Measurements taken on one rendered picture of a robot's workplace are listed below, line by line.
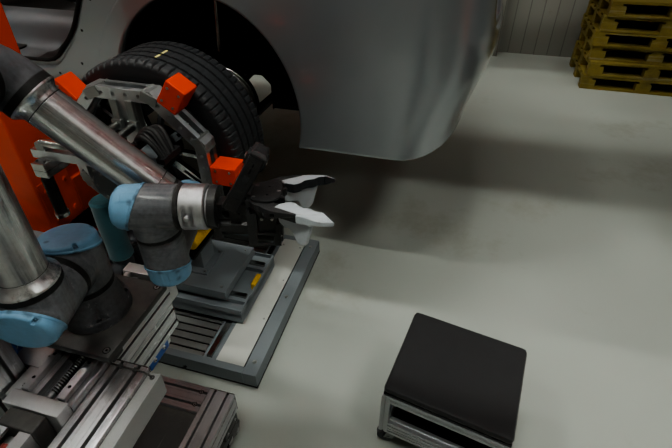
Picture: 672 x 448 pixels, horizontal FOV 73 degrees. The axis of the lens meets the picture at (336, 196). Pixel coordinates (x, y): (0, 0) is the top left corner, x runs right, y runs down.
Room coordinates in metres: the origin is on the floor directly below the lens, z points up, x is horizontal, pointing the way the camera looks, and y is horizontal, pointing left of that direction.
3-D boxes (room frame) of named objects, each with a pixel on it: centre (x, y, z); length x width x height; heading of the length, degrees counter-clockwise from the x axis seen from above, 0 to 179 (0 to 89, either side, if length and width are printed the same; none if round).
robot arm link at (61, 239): (0.72, 0.56, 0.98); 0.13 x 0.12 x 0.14; 0
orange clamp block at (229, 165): (1.28, 0.36, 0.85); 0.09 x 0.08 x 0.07; 75
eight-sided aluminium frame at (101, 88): (1.36, 0.66, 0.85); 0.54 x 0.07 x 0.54; 75
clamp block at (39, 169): (1.21, 0.88, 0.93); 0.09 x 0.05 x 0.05; 165
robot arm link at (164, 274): (0.61, 0.30, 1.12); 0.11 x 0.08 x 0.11; 0
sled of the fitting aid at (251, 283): (1.52, 0.59, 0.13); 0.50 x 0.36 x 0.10; 75
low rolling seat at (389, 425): (0.90, -0.40, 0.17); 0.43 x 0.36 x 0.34; 65
